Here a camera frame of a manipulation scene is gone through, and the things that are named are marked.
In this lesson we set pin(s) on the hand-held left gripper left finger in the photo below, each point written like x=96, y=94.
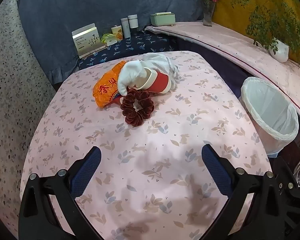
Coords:
x=86, y=170

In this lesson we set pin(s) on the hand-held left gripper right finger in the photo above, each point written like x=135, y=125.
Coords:
x=215, y=167

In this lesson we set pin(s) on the dark red velvet scrunchie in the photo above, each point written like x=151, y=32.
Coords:
x=126, y=105

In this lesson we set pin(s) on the bin with white liner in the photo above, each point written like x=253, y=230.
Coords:
x=267, y=105

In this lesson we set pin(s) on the orange plastic bag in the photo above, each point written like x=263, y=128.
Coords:
x=102, y=90

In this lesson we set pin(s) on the white cloth glove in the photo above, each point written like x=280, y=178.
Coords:
x=132, y=72
x=160, y=62

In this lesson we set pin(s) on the pink rabbit print tablecloth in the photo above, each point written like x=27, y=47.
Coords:
x=152, y=142

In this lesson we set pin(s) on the grey speckled cloth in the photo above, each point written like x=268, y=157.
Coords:
x=12, y=92

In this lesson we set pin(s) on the pale pink shelf cloth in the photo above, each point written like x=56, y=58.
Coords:
x=240, y=45

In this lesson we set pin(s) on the white booklet box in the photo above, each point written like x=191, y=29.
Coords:
x=87, y=42

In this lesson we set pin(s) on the small green packet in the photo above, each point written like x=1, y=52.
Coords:
x=109, y=40

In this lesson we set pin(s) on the green plant in white pot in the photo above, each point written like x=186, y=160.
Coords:
x=280, y=50

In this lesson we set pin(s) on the navy floral cloth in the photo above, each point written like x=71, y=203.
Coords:
x=140, y=45

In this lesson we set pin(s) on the orange patterned tin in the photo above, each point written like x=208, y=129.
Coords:
x=117, y=33

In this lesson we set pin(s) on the slim white bottle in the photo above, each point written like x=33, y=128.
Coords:
x=125, y=28

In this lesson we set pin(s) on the glass vase with pink flowers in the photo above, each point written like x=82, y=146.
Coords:
x=208, y=15

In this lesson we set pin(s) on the pale green tissue box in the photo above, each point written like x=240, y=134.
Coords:
x=162, y=20

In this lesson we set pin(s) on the blue backdrop cloth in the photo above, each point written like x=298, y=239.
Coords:
x=77, y=5

